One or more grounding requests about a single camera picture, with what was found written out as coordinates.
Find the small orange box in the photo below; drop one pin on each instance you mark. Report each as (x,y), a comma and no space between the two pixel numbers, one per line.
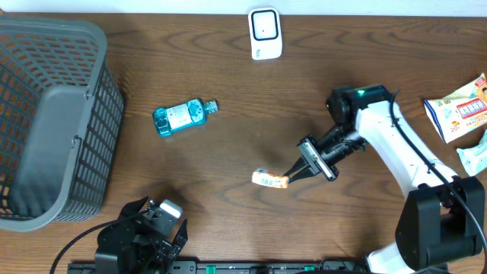
(263,177)

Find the grey plastic basket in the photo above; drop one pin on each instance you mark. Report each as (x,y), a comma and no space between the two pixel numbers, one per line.
(61,114)

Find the white barcode scanner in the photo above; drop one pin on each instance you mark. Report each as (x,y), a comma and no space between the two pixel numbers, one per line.
(265,33)

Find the orange snack bag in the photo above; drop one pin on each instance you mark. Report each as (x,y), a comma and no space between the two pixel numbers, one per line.
(460,112)

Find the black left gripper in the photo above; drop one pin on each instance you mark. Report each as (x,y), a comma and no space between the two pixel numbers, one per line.
(180,239)

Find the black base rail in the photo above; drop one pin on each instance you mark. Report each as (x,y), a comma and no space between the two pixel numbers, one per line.
(193,267)

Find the teal mouthwash bottle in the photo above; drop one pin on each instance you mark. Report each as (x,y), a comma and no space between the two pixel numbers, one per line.
(189,114)

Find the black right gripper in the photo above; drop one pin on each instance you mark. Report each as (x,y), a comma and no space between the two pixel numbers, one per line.
(309,146)

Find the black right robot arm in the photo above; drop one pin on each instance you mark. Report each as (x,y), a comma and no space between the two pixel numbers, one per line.
(443,216)

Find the teal wet wipes pack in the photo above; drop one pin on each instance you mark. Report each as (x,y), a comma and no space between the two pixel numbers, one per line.
(474,159)

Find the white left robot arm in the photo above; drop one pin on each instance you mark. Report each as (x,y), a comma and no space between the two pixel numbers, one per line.
(111,241)

